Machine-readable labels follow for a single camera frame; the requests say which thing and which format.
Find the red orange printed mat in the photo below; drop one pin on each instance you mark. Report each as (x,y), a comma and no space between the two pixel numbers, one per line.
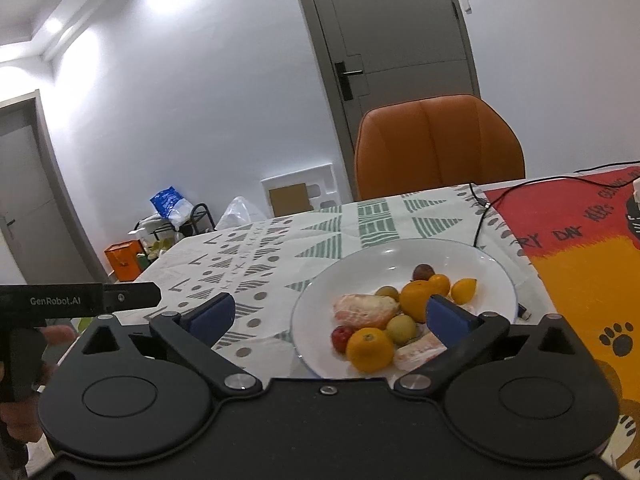
(575,270)

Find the orange chair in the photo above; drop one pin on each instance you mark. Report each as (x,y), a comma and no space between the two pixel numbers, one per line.
(435,150)

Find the small orange kumquat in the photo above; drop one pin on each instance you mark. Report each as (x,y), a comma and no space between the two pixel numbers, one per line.
(440,282)

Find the brown cardboard sheet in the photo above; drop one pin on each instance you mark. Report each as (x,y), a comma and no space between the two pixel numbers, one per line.
(290,200)

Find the small yellow fruit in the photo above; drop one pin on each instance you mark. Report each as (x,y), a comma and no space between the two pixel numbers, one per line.
(386,292)
(462,291)

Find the white foam packaging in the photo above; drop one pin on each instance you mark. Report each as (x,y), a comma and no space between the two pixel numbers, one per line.
(322,180)

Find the large orange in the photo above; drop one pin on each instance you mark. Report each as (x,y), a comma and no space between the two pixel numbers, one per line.
(415,300)
(370,351)

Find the person's left hand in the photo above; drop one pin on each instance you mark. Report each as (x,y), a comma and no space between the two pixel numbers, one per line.
(57,335)

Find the white light switch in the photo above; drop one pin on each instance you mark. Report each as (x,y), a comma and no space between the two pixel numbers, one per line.
(467,5)

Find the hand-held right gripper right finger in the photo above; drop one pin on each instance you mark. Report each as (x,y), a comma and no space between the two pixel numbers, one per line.
(445,320)

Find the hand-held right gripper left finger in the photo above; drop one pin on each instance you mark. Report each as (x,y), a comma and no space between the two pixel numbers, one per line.
(210,317)

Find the grey side door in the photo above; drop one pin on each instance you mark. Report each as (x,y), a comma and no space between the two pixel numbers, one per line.
(30,185)

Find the small green fruit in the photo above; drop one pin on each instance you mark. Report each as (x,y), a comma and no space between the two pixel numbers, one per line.
(401,329)

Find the blue plastic bag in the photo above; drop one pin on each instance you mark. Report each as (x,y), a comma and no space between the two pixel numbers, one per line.
(167,202)

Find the white plastic bag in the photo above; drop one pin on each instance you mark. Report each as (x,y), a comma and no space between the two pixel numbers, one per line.
(240,215)

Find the white power adapter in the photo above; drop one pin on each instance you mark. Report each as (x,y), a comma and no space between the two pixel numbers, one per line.
(636,190)

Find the orange box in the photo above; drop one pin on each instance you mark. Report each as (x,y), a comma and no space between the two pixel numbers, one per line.
(122,262)

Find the small dark red fruit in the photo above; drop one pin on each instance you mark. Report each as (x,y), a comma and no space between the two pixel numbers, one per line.
(423,271)

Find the white plate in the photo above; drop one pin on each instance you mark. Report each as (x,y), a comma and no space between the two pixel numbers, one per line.
(380,265)

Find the small dark connector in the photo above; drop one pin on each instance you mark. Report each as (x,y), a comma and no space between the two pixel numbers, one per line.
(523,312)

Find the black metal rack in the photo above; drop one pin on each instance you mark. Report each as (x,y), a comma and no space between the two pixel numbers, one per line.
(202,210)

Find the peeled pomelo piece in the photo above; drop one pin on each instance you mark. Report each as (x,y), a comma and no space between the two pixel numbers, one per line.
(417,352)

